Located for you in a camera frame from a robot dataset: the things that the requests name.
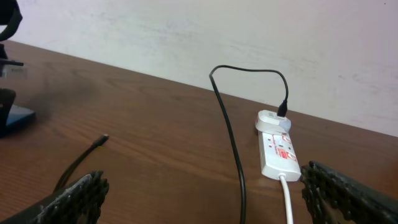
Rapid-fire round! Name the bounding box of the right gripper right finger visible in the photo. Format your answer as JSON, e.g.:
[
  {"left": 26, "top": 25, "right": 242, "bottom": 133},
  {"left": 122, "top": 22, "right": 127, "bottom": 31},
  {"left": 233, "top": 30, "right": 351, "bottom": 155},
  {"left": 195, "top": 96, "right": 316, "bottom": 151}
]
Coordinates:
[{"left": 300, "top": 161, "right": 397, "bottom": 224}]

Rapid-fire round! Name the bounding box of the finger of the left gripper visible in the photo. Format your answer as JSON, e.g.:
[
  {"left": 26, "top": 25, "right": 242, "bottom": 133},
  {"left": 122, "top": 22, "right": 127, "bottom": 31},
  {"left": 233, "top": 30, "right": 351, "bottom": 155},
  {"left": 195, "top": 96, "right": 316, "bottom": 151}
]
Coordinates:
[{"left": 0, "top": 88, "right": 16, "bottom": 136}]

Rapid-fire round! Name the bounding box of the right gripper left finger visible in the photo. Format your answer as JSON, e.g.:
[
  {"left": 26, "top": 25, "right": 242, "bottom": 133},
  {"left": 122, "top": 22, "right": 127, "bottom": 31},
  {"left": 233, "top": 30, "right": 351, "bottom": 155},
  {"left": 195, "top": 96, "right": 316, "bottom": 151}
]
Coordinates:
[{"left": 1, "top": 170, "right": 109, "bottom": 224}]

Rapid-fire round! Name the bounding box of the blue screen Galaxy smartphone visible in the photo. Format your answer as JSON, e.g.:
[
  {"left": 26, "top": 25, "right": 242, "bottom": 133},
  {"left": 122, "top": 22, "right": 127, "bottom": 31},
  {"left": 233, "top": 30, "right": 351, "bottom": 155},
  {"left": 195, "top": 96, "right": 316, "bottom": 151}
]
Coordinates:
[{"left": 2, "top": 105, "right": 35, "bottom": 134}]

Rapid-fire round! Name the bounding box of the black USB charging cable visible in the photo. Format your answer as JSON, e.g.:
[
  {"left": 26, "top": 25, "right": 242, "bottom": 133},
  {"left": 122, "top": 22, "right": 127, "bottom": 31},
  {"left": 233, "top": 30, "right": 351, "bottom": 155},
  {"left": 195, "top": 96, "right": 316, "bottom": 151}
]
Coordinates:
[{"left": 53, "top": 65, "right": 290, "bottom": 224}]

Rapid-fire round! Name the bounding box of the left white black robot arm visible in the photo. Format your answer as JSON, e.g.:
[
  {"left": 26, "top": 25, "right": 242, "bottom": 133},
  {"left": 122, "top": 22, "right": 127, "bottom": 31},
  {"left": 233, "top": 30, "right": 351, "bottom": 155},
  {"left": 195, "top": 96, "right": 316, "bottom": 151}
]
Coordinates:
[{"left": 1, "top": 0, "right": 23, "bottom": 137}]

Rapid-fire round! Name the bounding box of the white USB charger plug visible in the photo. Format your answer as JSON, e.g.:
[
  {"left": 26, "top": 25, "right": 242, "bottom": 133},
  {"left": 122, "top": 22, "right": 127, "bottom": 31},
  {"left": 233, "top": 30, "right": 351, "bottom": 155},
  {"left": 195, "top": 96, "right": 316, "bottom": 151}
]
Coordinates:
[{"left": 255, "top": 110, "right": 292, "bottom": 135}]

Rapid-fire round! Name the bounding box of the white power strip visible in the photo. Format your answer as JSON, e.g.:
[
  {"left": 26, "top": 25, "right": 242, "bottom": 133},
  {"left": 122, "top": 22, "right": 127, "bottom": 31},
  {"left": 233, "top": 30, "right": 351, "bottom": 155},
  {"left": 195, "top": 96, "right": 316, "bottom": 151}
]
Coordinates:
[{"left": 258, "top": 131, "right": 301, "bottom": 182}]

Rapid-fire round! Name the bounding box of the white power strip cord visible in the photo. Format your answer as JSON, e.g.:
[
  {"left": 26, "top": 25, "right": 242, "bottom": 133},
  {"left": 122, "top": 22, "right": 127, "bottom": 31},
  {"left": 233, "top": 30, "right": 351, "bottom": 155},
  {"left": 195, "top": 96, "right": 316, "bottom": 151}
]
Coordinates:
[{"left": 278, "top": 174, "right": 295, "bottom": 224}]

